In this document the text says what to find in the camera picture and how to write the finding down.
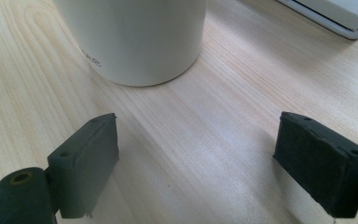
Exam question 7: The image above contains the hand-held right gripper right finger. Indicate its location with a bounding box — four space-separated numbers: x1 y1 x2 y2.
272 111 358 219

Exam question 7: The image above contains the white cup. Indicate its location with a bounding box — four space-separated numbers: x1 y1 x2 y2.
51 0 208 88

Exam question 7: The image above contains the grey flat device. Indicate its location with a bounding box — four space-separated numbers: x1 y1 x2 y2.
274 0 358 41

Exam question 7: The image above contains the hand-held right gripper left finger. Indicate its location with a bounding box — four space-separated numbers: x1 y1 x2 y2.
47 112 120 219

